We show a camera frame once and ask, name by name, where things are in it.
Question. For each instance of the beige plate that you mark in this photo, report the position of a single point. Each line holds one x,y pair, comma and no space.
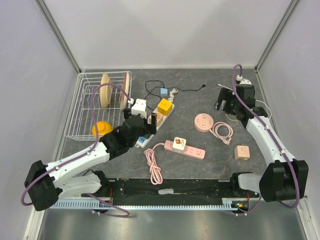
105,91

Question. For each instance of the grey slotted cable duct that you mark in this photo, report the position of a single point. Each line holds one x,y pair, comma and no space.
92,204

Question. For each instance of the yellow cube socket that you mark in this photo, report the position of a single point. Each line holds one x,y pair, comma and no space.
164,107

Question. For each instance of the blue charger adapter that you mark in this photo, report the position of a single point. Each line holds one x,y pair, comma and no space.
163,92

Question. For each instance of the orange bowl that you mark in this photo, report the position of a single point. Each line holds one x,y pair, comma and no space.
103,128

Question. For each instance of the pink long power strip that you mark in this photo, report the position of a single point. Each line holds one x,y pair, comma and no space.
189,151

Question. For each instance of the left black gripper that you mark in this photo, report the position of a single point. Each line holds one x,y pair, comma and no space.
150,128

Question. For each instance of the pink cube socket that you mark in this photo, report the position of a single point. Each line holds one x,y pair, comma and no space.
242,152

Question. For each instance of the beige wooden cube socket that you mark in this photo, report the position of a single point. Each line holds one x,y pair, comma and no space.
159,118

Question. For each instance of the white cube socket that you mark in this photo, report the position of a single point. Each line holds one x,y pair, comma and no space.
179,145

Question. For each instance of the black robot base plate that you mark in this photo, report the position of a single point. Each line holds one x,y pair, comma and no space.
172,191

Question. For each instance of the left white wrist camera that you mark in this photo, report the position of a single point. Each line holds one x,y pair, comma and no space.
138,107

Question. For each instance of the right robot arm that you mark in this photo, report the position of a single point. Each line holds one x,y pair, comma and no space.
285,177

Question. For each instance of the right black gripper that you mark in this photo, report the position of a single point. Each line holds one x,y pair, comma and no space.
227,95

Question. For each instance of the pink rimmed plate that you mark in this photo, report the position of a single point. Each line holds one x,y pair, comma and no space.
125,88

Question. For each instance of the white wire dish rack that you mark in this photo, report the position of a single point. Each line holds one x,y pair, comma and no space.
79,121

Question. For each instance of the pink round power socket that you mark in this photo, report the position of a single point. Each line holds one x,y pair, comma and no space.
203,122

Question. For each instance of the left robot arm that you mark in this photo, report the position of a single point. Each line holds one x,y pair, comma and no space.
46,183

